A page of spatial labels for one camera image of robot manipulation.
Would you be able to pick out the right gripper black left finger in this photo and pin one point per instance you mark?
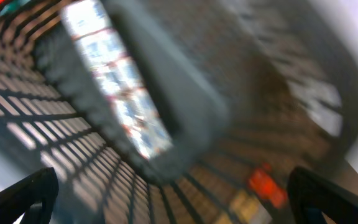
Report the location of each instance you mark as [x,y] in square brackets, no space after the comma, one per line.
[32,198]

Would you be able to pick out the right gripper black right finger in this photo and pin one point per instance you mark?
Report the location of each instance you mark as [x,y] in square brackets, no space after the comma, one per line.
[312,197]

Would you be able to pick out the orange spaghetti packet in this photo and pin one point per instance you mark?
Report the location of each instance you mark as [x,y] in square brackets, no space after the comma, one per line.
[261,200]

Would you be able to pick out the clear bag of tissue packs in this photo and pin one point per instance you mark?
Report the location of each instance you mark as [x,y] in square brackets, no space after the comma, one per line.
[117,76]

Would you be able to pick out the grey plastic basket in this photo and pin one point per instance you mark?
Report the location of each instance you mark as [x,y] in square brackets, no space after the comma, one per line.
[238,85]

